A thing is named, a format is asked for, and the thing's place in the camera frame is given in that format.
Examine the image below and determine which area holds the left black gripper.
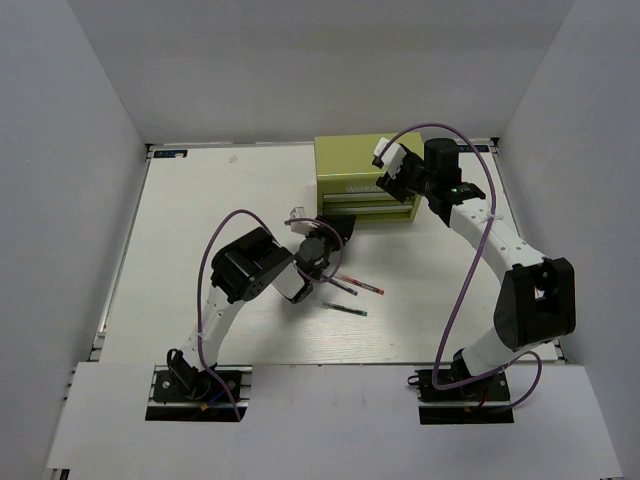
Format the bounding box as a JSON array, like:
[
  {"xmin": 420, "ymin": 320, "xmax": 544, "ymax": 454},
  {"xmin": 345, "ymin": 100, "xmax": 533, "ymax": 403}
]
[{"xmin": 304, "ymin": 213, "xmax": 357, "ymax": 260}]

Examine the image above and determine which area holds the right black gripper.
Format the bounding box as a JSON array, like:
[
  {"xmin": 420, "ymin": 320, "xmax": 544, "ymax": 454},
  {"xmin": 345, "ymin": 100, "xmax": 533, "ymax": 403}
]
[{"xmin": 378, "ymin": 149, "xmax": 437, "ymax": 204}]

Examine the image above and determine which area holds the chest drawer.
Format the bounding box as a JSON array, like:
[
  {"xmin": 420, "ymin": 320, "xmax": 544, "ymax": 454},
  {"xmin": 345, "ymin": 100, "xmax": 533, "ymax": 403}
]
[{"xmin": 322, "ymin": 192, "xmax": 395, "ymax": 204}]

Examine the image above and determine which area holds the green metal drawer chest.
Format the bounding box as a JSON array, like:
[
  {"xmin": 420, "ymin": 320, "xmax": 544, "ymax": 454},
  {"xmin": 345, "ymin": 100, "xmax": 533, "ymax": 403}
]
[{"xmin": 314, "ymin": 133, "xmax": 421, "ymax": 224}]

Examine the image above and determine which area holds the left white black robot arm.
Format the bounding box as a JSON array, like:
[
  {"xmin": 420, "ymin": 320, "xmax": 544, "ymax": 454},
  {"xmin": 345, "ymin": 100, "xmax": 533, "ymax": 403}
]
[{"xmin": 167, "ymin": 209, "xmax": 356, "ymax": 400}]

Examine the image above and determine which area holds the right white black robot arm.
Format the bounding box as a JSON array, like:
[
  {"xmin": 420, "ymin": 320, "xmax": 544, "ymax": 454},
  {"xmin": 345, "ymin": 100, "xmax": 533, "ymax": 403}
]
[{"xmin": 373, "ymin": 138, "xmax": 576, "ymax": 399}]

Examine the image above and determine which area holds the red gel pen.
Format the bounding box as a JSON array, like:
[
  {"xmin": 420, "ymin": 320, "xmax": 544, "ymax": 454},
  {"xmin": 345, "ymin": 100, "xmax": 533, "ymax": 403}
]
[{"xmin": 338, "ymin": 274, "xmax": 385, "ymax": 295}]

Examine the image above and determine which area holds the purple gel pen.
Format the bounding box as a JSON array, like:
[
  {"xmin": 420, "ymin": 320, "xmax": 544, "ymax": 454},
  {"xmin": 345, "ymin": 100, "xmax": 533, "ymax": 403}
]
[{"xmin": 327, "ymin": 279, "xmax": 358, "ymax": 296}]

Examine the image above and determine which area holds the right blue table label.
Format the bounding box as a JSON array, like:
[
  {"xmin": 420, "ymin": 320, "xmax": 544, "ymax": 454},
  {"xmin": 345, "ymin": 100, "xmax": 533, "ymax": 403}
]
[{"xmin": 458, "ymin": 144, "xmax": 490, "ymax": 153}]

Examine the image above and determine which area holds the blue table label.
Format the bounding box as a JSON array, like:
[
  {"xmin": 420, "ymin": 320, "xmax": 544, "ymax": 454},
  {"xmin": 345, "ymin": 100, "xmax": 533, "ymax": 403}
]
[
  {"xmin": 458, "ymin": 144, "xmax": 490, "ymax": 153},
  {"xmin": 153, "ymin": 149, "xmax": 188, "ymax": 159}
]

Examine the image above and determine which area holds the green gel pen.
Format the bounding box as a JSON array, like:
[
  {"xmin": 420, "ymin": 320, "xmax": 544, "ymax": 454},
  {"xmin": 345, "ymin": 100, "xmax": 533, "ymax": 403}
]
[{"xmin": 322, "ymin": 301, "xmax": 368, "ymax": 317}]

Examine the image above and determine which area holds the left blue table label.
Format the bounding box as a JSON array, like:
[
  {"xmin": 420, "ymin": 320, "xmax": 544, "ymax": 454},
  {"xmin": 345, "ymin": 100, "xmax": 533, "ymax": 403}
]
[{"xmin": 153, "ymin": 149, "xmax": 188, "ymax": 159}]

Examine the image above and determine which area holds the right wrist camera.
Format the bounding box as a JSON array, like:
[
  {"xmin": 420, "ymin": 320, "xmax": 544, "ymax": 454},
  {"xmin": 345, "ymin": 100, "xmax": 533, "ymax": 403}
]
[{"xmin": 372, "ymin": 137, "xmax": 407, "ymax": 179}]

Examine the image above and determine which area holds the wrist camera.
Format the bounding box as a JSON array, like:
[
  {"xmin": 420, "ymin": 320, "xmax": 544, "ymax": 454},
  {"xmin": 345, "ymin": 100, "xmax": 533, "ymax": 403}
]
[
  {"xmin": 284, "ymin": 206, "xmax": 316, "ymax": 236},
  {"xmin": 372, "ymin": 137, "xmax": 407, "ymax": 179}
]

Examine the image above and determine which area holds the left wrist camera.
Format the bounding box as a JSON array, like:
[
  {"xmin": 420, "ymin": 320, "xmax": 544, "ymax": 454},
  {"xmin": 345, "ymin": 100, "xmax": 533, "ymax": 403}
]
[{"xmin": 284, "ymin": 206, "xmax": 316, "ymax": 236}]

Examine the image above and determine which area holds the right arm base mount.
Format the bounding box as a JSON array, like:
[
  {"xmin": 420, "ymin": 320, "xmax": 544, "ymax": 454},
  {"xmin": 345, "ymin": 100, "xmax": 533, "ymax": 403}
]
[{"xmin": 407, "ymin": 369, "xmax": 514, "ymax": 425}]

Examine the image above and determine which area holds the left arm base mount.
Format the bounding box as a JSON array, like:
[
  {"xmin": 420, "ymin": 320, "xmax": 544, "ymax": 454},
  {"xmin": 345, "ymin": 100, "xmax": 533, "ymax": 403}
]
[{"xmin": 145, "ymin": 366, "xmax": 252, "ymax": 423}]

